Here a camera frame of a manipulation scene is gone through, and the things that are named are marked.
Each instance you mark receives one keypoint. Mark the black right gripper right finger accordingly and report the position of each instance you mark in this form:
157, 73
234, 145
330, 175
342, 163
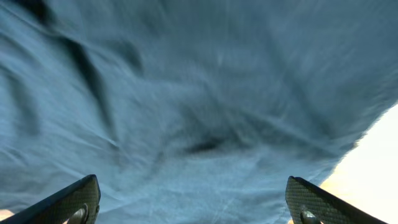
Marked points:
307, 203

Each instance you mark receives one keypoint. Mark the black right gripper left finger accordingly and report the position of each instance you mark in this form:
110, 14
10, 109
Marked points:
78, 203

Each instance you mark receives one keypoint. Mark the navy blue denim shorts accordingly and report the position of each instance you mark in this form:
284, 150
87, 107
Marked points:
188, 111

